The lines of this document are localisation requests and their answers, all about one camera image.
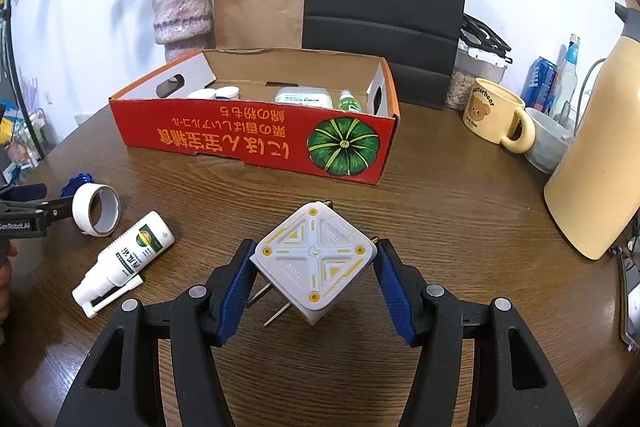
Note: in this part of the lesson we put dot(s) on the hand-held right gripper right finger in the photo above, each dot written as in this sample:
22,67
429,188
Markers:
396,299

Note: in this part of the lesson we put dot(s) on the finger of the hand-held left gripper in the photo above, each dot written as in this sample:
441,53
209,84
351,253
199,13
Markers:
30,193
50,211

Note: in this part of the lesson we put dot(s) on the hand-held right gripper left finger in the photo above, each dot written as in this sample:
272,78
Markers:
235,299

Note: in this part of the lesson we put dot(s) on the white tape roll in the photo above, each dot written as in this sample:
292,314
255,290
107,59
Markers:
85,207

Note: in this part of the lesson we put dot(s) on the white cube power adapter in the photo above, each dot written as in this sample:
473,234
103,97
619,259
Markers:
312,257

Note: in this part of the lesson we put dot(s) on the red orange cardboard box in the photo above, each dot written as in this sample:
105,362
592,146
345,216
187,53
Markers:
240,137

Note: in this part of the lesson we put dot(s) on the small white jar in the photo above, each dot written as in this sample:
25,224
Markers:
227,92
202,94

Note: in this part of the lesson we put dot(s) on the person's left hand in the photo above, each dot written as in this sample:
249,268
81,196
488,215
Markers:
4,282

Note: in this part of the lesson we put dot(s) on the blue toothed round lid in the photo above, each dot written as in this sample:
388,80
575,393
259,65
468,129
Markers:
79,181

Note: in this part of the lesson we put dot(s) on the cluttered storage rack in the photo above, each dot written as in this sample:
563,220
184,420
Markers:
25,137

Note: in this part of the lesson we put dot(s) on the white spray bottle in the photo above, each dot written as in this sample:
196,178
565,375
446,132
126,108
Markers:
135,247

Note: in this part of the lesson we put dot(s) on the small green bottle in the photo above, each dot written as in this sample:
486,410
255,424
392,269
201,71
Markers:
348,102

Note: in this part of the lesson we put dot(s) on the yellow bear mug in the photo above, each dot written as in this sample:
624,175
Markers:
492,114

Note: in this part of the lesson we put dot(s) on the white plastic container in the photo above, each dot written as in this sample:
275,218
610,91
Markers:
303,97

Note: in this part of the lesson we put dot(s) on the grey white bowl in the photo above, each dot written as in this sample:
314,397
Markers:
547,142

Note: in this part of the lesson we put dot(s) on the clear jar of nuts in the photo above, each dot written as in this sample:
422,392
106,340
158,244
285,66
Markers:
462,82

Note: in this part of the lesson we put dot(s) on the pink speckled ceramic vase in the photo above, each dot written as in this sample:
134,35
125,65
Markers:
182,12

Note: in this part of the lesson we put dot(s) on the cream thermos jug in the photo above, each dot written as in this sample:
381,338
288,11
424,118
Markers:
600,147

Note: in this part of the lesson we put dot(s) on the blue drink can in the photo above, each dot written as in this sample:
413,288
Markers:
542,82

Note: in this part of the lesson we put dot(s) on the clear plastic bottle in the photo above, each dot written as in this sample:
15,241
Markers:
567,72

